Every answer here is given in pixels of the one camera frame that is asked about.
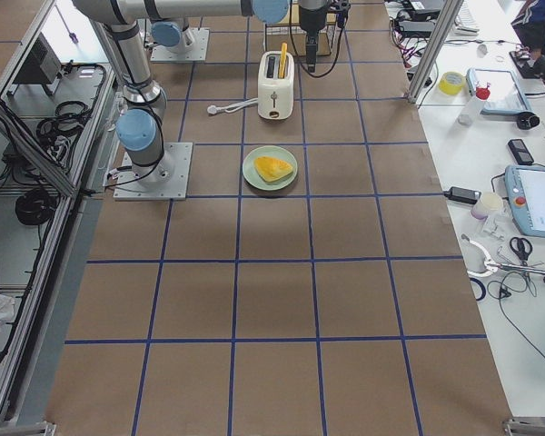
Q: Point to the far blue teach pendant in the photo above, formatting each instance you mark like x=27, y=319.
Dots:
x=506, y=96

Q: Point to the light green plate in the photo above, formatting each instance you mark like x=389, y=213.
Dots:
x=255, y=180

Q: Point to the black scissors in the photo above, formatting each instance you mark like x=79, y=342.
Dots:
x=522, y=248

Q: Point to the near blue teach pendant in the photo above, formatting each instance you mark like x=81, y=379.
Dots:
x=525, y=187

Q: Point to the white two-slot toaster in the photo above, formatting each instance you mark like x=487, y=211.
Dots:
x=275, y=93

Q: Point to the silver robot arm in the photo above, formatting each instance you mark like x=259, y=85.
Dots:
x=175, y=35
x=121, y=35

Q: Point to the blue teach pendant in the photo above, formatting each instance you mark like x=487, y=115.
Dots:
x=525, y=187
x=506, y=96

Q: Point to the toast slice in toaster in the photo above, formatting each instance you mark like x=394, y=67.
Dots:
x=282, y=60

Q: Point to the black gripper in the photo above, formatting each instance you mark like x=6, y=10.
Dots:
x=310, y=19

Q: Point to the yellow tape roll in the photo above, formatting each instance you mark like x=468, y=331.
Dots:
x=451, y=83

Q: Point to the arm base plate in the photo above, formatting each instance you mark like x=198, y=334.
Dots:
x=169, y=179
x=198, y=53

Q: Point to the black power adapter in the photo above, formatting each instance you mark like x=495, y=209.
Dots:
x=462, y=195

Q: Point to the white paper cup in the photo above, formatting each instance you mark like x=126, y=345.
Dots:
x=487, y=204

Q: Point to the yellow bread wedge on plate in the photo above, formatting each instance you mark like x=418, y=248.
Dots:
x=272, y=169

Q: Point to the aluminium frame post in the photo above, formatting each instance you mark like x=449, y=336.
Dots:
x=444, y=24

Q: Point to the wire basket with checked cloth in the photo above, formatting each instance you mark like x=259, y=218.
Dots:
x=276, y=34

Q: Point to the clear bottle red cap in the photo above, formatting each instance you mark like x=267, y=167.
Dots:
x=472, y=110

